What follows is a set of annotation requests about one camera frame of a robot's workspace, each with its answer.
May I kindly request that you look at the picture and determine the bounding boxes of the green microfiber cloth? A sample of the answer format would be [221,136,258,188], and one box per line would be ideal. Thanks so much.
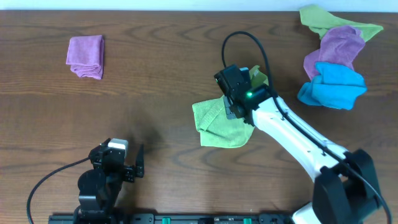
[192,65,269,149]

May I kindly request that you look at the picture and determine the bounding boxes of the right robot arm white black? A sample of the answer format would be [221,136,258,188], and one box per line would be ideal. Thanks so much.
[223,85,392,223]

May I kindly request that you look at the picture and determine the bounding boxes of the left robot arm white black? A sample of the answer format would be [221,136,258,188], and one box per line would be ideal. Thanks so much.
[72,142,144,224]

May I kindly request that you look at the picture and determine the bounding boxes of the crumpled blue cloth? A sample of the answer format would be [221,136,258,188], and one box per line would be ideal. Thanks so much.
[297,62,368,110]

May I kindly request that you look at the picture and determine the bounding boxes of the folded purple cloth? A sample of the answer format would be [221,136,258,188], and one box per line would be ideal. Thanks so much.
[66,35,104,80]

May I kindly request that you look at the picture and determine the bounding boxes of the crumpled green cloth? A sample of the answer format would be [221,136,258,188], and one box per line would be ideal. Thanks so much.
[299,4,384,42]

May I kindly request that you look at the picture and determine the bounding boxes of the crumpled purple cloth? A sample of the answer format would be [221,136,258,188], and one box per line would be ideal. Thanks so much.
[303,26,365,80]

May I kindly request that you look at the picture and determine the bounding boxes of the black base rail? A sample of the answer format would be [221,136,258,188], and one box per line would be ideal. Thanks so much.
[48,213,294,224]

